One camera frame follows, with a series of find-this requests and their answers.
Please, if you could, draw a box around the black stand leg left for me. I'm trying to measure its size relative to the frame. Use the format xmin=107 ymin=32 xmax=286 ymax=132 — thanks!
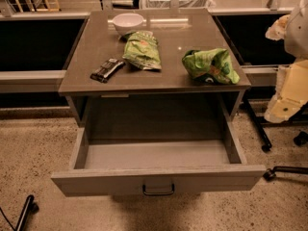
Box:
xmin=0 ymin=194 xmax=40 ymax=231

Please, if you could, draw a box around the white wire basket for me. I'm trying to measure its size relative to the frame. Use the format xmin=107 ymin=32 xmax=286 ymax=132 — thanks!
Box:
xmin=140 ymin=0 xmax=216 ymax=10

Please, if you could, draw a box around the black snack bar packet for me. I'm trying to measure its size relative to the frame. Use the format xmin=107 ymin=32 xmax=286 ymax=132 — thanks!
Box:
xmin=90 ymin=58 xmax=125 ymax=83

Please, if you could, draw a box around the open grey top drawer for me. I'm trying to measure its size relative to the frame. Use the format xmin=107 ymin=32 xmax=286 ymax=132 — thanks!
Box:
xmin=50 ymin=94 xmax=267 ymax=198

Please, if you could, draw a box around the grey drawer cabinet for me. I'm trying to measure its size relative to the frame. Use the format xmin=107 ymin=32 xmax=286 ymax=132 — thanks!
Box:
xmin=59 ymin=10 xmax=250 ymax=130

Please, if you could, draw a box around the black drawer handle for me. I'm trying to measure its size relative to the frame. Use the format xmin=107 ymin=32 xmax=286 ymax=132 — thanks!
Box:
xmin=141 ymin=184 xmax=175 ymax=196

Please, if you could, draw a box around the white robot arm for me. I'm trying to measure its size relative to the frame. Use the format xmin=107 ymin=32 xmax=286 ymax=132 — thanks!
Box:
xmin=264 ymin=0 xmax=308 ymax=123

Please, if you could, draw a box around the light green snack bag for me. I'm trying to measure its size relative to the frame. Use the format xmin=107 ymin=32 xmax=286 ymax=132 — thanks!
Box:
xmin=122 ymin=31 xmax=162 ymax=70

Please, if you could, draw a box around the green rice chip bag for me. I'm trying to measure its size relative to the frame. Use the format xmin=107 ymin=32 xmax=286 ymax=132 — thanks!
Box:
xmin=182 ymin=48 xmax=240 ymax=85

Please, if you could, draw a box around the black caster leg right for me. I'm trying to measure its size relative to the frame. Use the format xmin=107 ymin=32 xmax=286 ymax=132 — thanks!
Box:
xmin=263 ymin=166 xmax=308 ymax=181

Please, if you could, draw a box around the white ceramic bowl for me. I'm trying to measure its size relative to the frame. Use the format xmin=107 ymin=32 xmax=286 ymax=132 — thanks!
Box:
xmin=113 ymin=13 xmax=143 ymax=36

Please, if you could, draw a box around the black diagonal stand leg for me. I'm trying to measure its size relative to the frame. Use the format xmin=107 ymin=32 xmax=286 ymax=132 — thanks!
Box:
xmin=243 ymin=96 xmax=271 ymax=152

